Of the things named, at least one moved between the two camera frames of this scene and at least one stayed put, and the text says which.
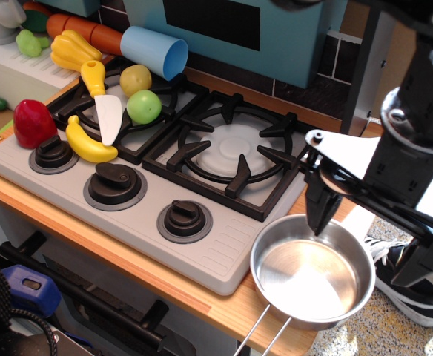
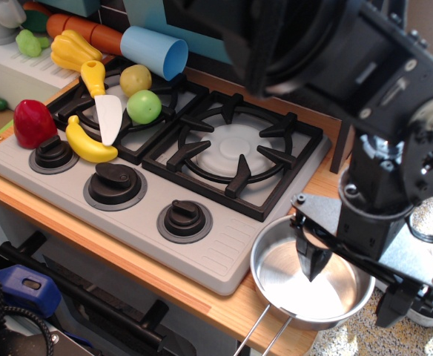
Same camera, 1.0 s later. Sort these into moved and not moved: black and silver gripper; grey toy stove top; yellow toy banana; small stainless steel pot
Moved: black and silver gripper
Not moved: grey toy stove top; small stainless steel pot; yellow toy banana
